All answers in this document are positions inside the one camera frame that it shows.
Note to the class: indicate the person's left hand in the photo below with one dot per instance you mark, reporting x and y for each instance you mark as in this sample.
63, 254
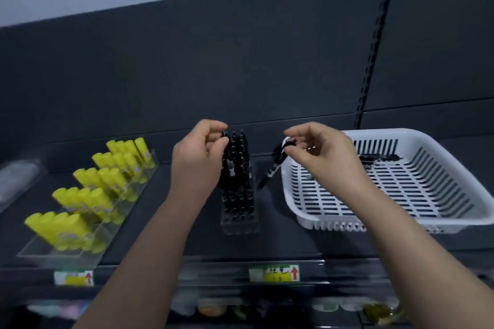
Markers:
193, 163

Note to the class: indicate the person's right hand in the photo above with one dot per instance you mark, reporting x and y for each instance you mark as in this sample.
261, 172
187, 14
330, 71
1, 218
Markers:
332, 159

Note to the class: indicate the person's right thumb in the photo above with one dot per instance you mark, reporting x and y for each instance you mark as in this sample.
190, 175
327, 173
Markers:
295, 150

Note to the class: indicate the person's left thumb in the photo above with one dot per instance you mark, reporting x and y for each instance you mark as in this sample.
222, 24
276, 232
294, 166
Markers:
220, 143

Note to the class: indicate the black pen with white band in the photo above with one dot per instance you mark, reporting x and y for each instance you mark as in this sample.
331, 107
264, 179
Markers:
230, 159

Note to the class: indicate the black pen with clip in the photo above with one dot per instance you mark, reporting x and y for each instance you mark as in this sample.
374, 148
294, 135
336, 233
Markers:
274, 165

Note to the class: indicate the person's left forearm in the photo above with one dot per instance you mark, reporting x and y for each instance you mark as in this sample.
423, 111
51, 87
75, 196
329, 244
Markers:
150, 263

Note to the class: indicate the person's right forearm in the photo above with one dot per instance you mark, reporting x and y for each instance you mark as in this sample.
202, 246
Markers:
420, 255

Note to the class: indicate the bunch of upright black pens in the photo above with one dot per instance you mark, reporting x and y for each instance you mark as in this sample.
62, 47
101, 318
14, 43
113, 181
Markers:
241, 178

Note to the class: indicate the clear acrylic pen holder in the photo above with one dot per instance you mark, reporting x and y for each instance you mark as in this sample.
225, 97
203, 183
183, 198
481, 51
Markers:
240, 222

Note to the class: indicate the loose black pens in basket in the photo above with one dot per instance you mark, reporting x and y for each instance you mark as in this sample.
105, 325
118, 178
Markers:
380, 158

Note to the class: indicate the white slotted plastic basket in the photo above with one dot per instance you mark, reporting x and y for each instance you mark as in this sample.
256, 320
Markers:
386, 193

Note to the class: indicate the green shelf price label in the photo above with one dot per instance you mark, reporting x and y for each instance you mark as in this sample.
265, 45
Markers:
274, 273

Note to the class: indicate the clear acrylic divided tray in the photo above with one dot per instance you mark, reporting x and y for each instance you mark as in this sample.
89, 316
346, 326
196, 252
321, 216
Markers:
112, 224

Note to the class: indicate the black slotted shelf upright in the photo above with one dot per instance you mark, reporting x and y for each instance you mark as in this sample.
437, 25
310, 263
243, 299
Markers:
376, 39

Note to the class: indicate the rows of yellow highlighters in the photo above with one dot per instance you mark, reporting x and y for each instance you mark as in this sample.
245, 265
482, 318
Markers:
88, 193

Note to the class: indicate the blurred white container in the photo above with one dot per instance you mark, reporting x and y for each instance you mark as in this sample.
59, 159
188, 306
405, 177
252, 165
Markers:
325, 304

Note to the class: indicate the blurred beige container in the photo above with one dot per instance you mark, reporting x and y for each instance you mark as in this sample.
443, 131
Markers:
211, 307

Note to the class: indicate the blurred yellow packet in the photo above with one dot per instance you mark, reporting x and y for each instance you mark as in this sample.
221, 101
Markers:
382, 312

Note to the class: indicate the yellow shelf price label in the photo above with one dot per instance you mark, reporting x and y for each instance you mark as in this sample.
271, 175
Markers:
73, 278

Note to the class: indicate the blurred pink packets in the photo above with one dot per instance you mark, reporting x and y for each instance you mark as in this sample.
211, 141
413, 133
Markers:
58, 308

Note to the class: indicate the clear shelf edge rail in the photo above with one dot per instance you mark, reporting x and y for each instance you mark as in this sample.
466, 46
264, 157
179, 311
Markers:
216, 274

